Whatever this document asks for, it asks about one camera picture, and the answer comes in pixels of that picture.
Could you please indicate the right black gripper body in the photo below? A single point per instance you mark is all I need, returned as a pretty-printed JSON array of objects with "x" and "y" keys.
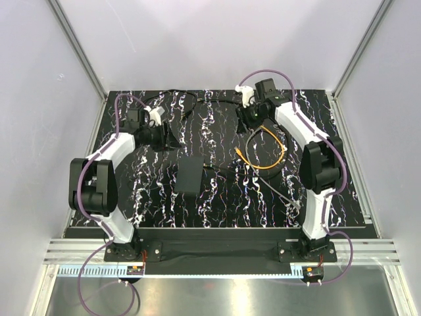
[{"x": 253, "y": 116}]

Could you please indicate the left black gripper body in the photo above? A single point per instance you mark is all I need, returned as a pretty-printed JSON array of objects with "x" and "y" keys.
[{"x": 154, "y": 137}]

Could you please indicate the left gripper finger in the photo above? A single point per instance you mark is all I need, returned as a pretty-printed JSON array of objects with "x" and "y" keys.
[
  {"x": 172, "y": 143},
  {"x": 167, "y": 133}
]

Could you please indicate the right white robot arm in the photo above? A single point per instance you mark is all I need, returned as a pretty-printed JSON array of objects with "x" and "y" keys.
[{"x": 322, "y": 171}]

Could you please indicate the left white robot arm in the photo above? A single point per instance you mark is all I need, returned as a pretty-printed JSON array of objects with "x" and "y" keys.
[{"x": 92, "y": 183}]

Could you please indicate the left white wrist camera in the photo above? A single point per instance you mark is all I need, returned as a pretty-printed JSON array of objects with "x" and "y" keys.
[{"x": 154, "y": 116}]

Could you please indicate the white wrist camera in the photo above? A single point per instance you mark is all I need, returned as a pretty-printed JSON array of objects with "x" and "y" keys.
[
  {"x": 154, "y": 116},
  {"x": 247, "y": 95}
]

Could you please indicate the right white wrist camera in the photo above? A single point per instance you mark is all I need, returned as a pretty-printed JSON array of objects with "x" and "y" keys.
[{"x": 247, "y": 95}]

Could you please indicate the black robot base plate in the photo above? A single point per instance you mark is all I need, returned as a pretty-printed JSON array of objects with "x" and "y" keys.
[{"x": 176, "y": 245}]

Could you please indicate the white slotted cable duct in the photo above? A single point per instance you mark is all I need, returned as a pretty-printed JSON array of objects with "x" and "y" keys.
[{"x": 188, "y": 269}]

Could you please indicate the aluminium front rail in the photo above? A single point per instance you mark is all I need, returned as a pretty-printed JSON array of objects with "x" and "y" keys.
[{"x": 364, "y": 251}]

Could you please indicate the left aluminium frame post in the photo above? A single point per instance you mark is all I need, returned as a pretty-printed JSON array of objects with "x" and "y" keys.
[{"x": 70, "y": 34}]

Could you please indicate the aluminium frame post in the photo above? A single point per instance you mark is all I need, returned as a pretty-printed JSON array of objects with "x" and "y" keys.
[
  {"x": 365, "y": 40},
  {"x": 70, "y": 34}
]

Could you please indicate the right aluminium frame post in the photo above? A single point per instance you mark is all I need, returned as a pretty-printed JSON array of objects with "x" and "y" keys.
[{"x": 365, "y": 40}]

